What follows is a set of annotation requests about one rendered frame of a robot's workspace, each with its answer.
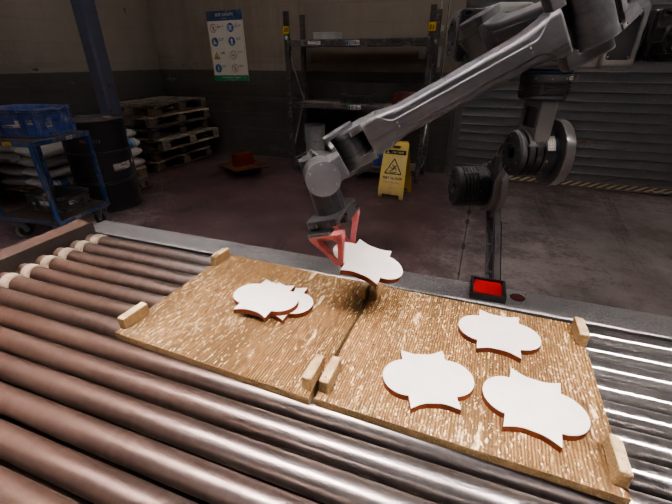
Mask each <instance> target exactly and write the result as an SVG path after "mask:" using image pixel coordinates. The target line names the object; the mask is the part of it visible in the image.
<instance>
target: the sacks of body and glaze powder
mask: <svg viewBox="0 0 672 504"><path fill-rule="evenodd" d="M126 132H127V139H128V142H129V144H130V146H131V151H132V155H133V159H134V163H135V167H136V171H137V175H138V179H142V178H145V177H148V175H147V170H146V166H145V165H142V164H143V163H145V162H146V160H144V159H142V158H138V157H134V156H137V155H139V154H140V153H141V152H142V149H140V148H138V147H137V146H138V145H139V144H140V141H139V140H137V139H135V138H132V137H133V136H134V135H136V134H137V133H136V132H135V131H133V130H131V129H126ZM40 147H41V150H42V153H43V156H44V159H45V161H46V164H47V167H48V170H49V173H50V175H51V178H52V181H53V184H54V185H62V186H74V187H76V185H75V183H73V180H74V179H73V176H72V173H71V170H70V167H69V164H68V161H67V158H66V155H65V154H64V153H63V151H64V148H63V145H62V142H61V141H60V142H56V143H51V144H47V145H42V146H40ZM0 163H5V164H3V165H2V166H1V167H0V172H1V173H4V174H8V175H5V176H4V177H3V179H2V180H1V182H2V183H3V184H5V185H3V186H4V188H5V190H6V193H7V195H8V197H10V198H15V197H19V196H23V195H24V194H27V193H30V192H33V191H36V190H39V189H42V188H43V187H42V184H41V181H40V179H39V176H38V173H37V171H36V168H35V165H34V163H33V160H32V157H31V155H30V152H29V149H28V148H25V147H8V146H0Z"/></svg>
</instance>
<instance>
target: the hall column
mask: <svg viewBox="0 0 672 504"><path fill-rule="evenodd" d="M70 2H71V5H72V9H73V13H74V16H75V20H76V24H77V28H78V31H79V35H80V39H81V42H82V46H83V50H84V53H85V57H86V61H87V64H88V68H89V72H90V75H91V79H92V83H93V86H94V90H95V94H96V98H97V101H98V105H99V109H100V112H101V114H115V115H121V116H123V115H122V111H121V106H120V102H119V98H118V94H117V90H116V86H115V82H114V78H113V74H112V70H111V66H110V62H109V58H108V54H107V50H106V47H105V43H104V38H103V34H102V29H101V25H100V21H99V17H98V13H97V9H96V5H95V1H94V0H70ZM136 176H137V180H138V183H139V187H140V191H142V190H145V189H148V188H150V187H152V186H153V185H151V184H148V183H147V181H145V184H144V183H140V182H139V179H138V175H137V174H136Z"/></svg>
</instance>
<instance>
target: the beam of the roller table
mask: <svg viewBox="0 0 672 504"><path fill-rule="evenodd" d="M94 228H95V231H96V234H103V235H107V236H108V237H112V238H118V239H123V240H128V241H134V242H139V243H144V244H150V245H155V246H160V247H166V248H171V249H176V250H182V251H187V252H192V253H198V254H203V255H208V256H211V255H213V254H214V253H216V252H217V251H219V250H220V249H222V248H224V247H227V248H229V250H230V254H231V255H236V256H240V257H245V258H250V259H254V260H259V261H264V262H269V263H273V264H278V265H283V266H287V267H292V268H297V269H302V270H306V271H311V272H316V273H321V274H325V275H330V276H335V277H339V278H344V279H349V280H354V281H358V282H364V280H361V279H359V278H356V277H354V276H350V275H342V274H340V270H341V268H342V267H341V266H336V265H335V264H334V263H333V262H332V261H331V260H330V259H329V258H323V257H318V256H312V255H306V254H300V253H294V252H288V251H282V250H277V249H271V248H265V247H259V246H253V245H247V244H242V243H236V242H230V241H224V240H218V239H212V238H206V237H201V236H195V235H189V234H183V233H177V232H171V231H165V230H160V229H154V228H148V227H142V226H136V225H130V224H125V223H119V222H113V221H107V220H104V221H102V222H100V223H97V224H95V225H94ZM383 286H387V287H391V288H396V289H401V290H406V291H411V292H416V293H421V294H426V295H431V296H436V297H441V298H446V299H451V300H456V301H461V302H466V303H471V304H476V305H481V306H486V307H491V308H496V309H501V310H506V311H511V312H516V313H521V314H526V315H531V316H536V317H541V318H546V319H551V320H556V321H561V322H565V323H570V324H572V322H573V319H574V317H575V316H577V317H580V318H583V320H584V322H585V324H586V326H587V327H591V328H597V329H602V330H607V331H613V332H618V333H623V334H629V335H634V336H639V337H645V338H650V339H655V340H661V341H666V342H671V343H672V317H669V316H663V315H657V314H651V313H645V312H639V311H633V310H628V309H622V308H616V307H610V306H604V305H598V304H593V303H587V302H581V301H575V300H569V299H563V298H557V297H552V296H546V295H540V294H534V293H528V292H522V291H516V290H511V289H506V296H507V299H506V303H505V304H501V303H496V302H490V301H485V300H479V299H474V298H469V294H470V282H464V281H458V280H452V279H446V278H440V277H435V276H429V275H423V274H417V273H411V272H405V271H403V273H402V276H401V278H400V280H399V281H398V282H395V283H391V284H386V283H383ZM511 294H520V295H522V296H523V297H524V298H525V301H522V302H518V301H515V300H513V299H511V298H510V295H511Z"/></svg>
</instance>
